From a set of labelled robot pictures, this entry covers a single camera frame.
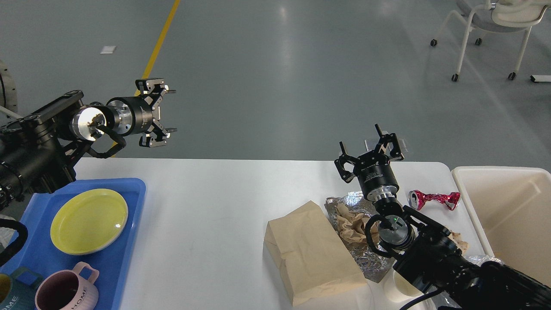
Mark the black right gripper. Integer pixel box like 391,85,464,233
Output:
334,124,405,201

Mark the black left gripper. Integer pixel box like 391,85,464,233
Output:
106,78,178,148

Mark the yellow plastic plate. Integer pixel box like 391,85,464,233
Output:
50,189,129,256

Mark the pink mug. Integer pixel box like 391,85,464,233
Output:
34,262,100,310

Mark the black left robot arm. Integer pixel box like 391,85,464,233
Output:
0,78,177,209

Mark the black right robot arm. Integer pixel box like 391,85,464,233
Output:
334,125,550,310

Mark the crushed red can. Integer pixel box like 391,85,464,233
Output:
408,190,461,211

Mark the crumpled brown paper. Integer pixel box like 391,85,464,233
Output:
336,203,379,245

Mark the crumpled aluminium foil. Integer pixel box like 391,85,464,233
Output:
324,192,394,283

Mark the brown paper bag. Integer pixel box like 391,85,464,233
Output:
264,201,367,306

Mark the white paper cup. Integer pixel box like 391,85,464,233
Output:
382,269,423,303

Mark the beige plastic bin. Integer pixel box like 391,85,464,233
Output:
452,166,551,286

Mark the left background chair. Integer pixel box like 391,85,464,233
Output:
0,61,22,119

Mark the blue plastic tray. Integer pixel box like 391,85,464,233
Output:
1,178,146,310

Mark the white bar on floor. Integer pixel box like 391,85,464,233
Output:
530,74,551,83

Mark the white office chair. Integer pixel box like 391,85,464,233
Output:
430,0,550,82

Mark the teal mug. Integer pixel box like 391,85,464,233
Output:
0,267,43,310

